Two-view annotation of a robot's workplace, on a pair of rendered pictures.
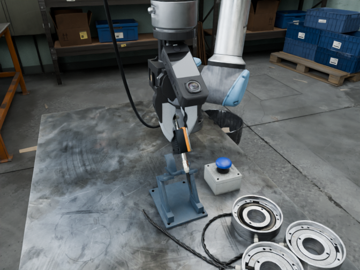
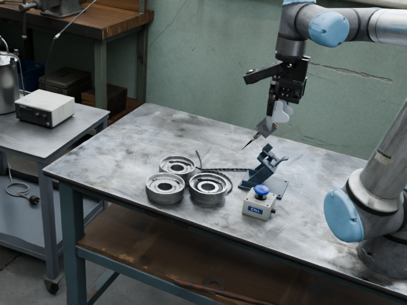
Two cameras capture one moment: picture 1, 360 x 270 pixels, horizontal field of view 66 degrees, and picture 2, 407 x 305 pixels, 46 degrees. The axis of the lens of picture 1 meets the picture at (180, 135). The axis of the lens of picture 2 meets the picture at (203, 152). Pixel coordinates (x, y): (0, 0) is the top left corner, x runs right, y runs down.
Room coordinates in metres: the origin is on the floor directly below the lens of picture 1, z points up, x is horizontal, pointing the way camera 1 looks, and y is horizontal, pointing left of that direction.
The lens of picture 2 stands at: (1.13, -1.02, 1.54)
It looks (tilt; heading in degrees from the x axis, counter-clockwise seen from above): 29 degrees down; 131
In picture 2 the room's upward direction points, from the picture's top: 6 degrees clockwise
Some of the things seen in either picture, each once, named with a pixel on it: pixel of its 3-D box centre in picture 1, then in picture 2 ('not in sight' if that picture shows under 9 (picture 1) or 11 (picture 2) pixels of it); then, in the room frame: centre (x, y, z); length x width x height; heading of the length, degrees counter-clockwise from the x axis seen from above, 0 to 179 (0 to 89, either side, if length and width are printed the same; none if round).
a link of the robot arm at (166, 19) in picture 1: (172, 15); (291, 45); (0.49, 0.01, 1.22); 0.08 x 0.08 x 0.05
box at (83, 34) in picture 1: (73, 27); not in sight; (3.68, 1.34, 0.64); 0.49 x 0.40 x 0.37; 115
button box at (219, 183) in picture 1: (221, 174); (261, 204); (0.56, -0.11, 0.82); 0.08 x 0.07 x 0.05; 20
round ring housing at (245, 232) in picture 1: (255, 218); (208, 189); (0.42, -0.16, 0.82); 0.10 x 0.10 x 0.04
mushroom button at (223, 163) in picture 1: (223, 168); (260, 195); (0.55, -0.11, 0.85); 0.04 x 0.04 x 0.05
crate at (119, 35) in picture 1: (117, 30); not in sight; (3.89, 0.84, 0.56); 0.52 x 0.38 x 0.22; 107
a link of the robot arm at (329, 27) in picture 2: not in sight; (327, 25); (0.59, -0.01, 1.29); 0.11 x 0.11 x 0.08; 67
